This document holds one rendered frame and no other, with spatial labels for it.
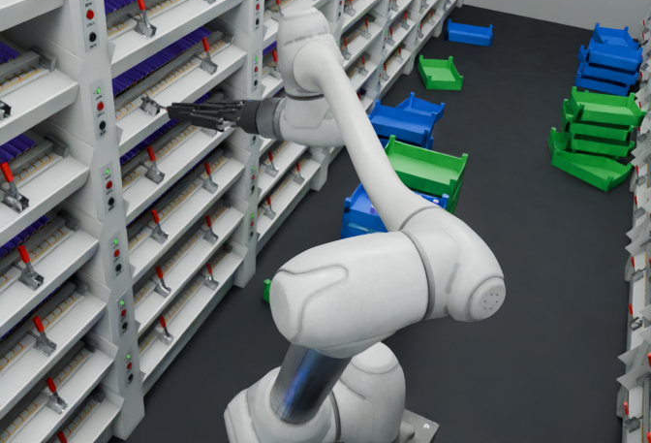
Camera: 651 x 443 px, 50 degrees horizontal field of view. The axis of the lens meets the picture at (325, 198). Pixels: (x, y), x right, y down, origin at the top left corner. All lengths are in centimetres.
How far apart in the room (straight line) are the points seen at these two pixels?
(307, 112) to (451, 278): 58
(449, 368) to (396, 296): 142
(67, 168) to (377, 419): 82
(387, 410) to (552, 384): 97
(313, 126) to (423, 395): 109
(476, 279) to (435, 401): 130
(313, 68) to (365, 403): 69
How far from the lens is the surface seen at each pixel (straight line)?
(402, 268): 93
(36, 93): 136
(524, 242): 294
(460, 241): 99
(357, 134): 121
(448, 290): 96
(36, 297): 150
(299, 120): 142
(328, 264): 91
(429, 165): 267
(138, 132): 161
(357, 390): 148
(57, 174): 147
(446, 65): 435
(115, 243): 166
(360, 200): 241
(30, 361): 162
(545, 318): 262
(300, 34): 135
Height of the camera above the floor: 167
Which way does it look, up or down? 34 degrees down
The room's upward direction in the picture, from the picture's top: 6 degrees clockwise
